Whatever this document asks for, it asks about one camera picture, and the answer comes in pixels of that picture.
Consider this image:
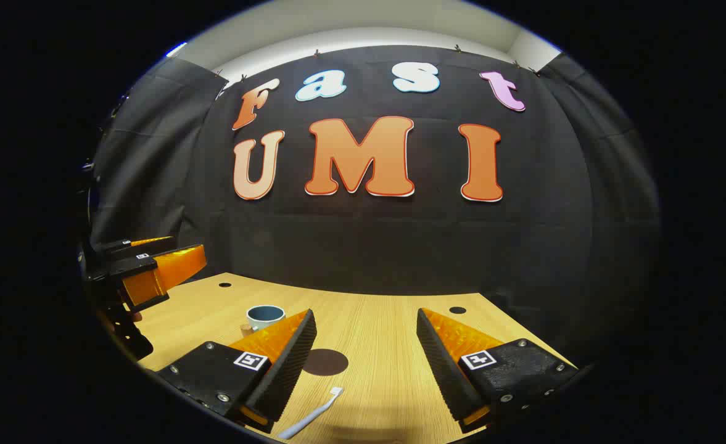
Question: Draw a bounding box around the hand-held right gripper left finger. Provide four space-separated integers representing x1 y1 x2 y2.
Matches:
156 310 317 427

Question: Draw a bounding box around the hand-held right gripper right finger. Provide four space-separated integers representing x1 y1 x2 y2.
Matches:
416 308 579 434

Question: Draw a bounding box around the dark round coaster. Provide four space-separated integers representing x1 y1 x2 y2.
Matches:
302 348 350 377

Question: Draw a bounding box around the white toothbrush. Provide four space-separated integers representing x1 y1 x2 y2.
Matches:
276 387 344 440

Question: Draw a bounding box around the white cup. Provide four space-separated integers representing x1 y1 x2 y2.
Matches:
246 305 286 332

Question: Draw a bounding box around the wooden desktop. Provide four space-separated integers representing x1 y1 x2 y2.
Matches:
94 273 579 442

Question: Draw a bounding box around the black backdrop cloth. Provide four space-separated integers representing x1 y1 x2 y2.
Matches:
88 44 662 371

